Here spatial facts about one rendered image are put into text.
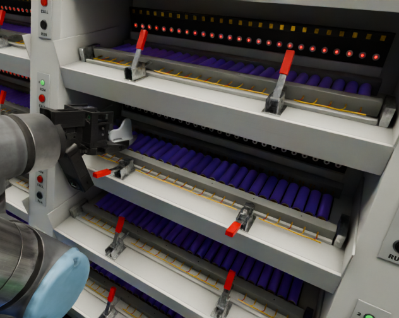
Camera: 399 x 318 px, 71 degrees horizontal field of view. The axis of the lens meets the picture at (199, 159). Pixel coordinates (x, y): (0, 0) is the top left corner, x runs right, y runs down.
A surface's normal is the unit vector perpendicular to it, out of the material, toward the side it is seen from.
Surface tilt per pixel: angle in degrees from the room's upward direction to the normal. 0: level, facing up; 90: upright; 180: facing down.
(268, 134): 111
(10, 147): 73
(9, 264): 83
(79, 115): 90
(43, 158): 106
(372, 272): 90
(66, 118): 90
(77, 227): 21
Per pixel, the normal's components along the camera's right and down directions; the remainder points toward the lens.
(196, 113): -0.49, 0.50
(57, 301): 0.91, 0.32
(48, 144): 0.89, 0.11
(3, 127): 0.65, -0.61
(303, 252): 0.01, -0.82
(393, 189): -0.45, 0.18
